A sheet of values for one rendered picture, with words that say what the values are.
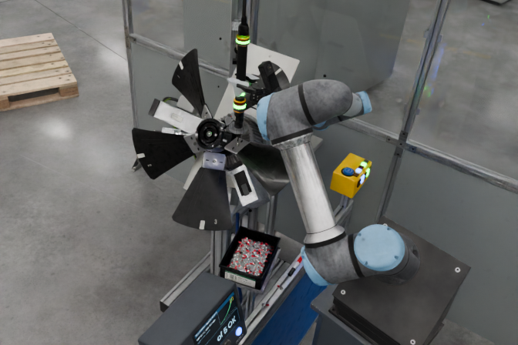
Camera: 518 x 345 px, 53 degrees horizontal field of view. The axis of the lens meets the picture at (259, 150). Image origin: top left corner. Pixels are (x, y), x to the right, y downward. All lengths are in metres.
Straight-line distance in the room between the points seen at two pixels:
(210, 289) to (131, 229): 1.95
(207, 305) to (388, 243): 0.48
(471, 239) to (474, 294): 0.34
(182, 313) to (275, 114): 0.55
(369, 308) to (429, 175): 1.06
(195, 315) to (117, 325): 1.56
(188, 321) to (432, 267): 0.69
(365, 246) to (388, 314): 0.28
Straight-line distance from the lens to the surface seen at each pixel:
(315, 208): 1.38
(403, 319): 1.57
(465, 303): 2.92
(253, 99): 1.77
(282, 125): 1.35
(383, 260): 1.36
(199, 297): 1.38
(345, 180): 2.05
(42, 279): 3.15
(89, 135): 4.11
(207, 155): 1.97
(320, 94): 1.34
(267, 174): 1.84
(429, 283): 1.57
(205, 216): 1.97
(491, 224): 2.57
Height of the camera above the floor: 2.34
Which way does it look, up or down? 37 degrees down
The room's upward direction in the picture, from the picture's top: 5 degrees clockwise
